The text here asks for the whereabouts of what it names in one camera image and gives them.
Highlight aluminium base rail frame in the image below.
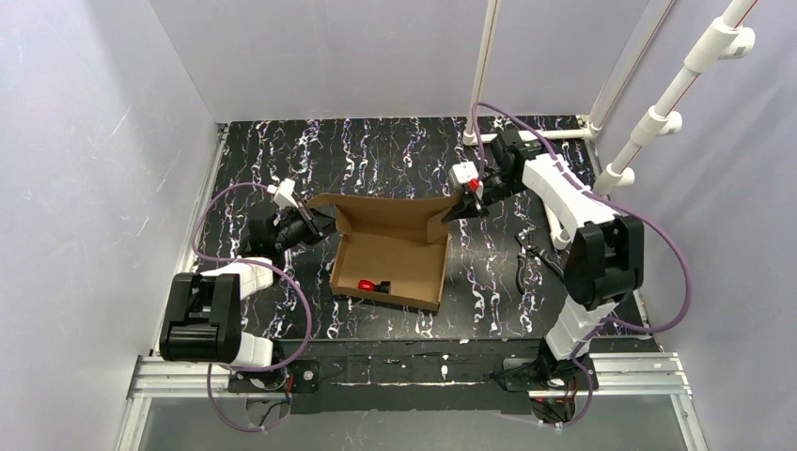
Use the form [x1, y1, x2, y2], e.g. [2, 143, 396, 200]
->
[129, 337, 691, 414]

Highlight small red ball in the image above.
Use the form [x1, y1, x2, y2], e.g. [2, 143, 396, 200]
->
[357, 279, 375, 292]

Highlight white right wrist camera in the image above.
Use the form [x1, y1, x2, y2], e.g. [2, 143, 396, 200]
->
[448, 161, 478, 192]

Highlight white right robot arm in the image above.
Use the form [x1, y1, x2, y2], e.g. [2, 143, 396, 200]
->
[444, 130, 645, 363]

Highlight white PVC pipe frame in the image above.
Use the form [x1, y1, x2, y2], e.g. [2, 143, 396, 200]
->
[461, 0, 682, 145]

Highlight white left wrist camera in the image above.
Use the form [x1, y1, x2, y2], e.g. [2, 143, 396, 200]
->
[267, 179, 299, 209]

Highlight black handled pliers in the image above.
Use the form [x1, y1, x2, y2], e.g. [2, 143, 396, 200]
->
[515, 246, 564, 296]

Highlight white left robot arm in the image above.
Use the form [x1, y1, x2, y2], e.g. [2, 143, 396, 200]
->
[159, 207, 336, 370]

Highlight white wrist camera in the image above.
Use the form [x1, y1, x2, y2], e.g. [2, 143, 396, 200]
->
[448, 161, 478, 192]
[267, 179, 299, 209]

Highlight brown cardboard box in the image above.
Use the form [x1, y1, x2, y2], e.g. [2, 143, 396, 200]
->
[307, 193, 460, 312]

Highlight white PVC camera pole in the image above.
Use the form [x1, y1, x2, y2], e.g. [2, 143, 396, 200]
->
[593, 0, 757, 195]

